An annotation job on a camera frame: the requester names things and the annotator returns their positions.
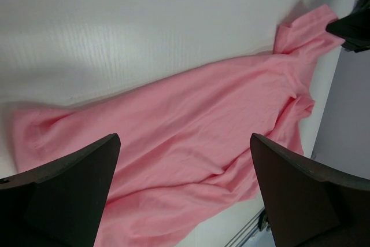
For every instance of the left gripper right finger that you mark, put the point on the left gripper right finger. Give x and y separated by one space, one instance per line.
308 203

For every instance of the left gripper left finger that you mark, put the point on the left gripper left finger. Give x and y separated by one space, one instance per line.
59 203

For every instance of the pink t shirt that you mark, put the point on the pink t shirt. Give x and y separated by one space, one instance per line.
185 140

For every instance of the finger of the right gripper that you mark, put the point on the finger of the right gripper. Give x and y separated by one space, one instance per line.
354 29

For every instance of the aluminium front rail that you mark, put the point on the aluminium front rail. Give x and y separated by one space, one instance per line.
257 224

